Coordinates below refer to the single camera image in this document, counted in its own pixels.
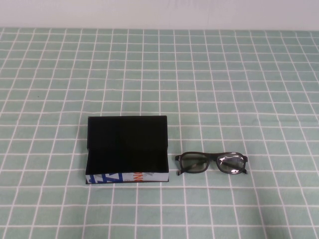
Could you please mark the black printed glasses case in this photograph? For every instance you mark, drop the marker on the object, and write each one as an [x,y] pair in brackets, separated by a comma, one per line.
[124,139]

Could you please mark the black framed glasses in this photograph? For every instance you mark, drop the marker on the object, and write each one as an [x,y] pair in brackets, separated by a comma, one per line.
[194,163]

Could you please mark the green white checked tablecloth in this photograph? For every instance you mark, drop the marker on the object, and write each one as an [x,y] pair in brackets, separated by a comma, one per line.
[224,99]

